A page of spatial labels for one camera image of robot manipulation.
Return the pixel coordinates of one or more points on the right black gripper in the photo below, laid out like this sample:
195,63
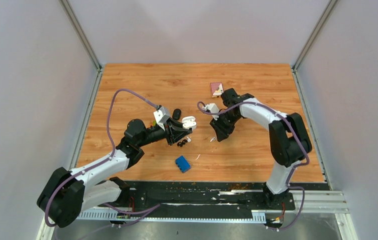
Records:
222,131

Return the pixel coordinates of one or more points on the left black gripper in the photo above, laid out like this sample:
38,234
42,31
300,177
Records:
172,131

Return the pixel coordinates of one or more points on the white earbud charging case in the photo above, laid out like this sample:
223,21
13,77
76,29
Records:
189,122

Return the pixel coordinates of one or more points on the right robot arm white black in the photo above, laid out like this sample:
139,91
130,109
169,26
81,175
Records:
289,140

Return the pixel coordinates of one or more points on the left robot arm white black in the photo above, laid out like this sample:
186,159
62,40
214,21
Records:
69,192

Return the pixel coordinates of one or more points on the black earbud case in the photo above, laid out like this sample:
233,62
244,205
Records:
176,115

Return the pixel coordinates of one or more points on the black earbuds pair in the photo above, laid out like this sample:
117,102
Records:
182,143

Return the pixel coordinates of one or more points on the orange green toy block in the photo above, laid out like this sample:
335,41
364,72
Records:
152,124

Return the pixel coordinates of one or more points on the blue toy brick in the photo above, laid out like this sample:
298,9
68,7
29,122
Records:
182,164

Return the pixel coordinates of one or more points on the red white card box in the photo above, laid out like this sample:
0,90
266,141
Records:
216,89

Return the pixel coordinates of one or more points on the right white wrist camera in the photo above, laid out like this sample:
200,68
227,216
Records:
212,108

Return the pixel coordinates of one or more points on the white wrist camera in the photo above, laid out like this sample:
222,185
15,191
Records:
161,116
212,108

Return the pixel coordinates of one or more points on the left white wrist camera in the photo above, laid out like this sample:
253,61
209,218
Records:
161,116

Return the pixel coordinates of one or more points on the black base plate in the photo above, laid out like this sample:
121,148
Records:
200,198

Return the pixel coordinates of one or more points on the slotted white cable duct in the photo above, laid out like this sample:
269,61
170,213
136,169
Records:
103,214

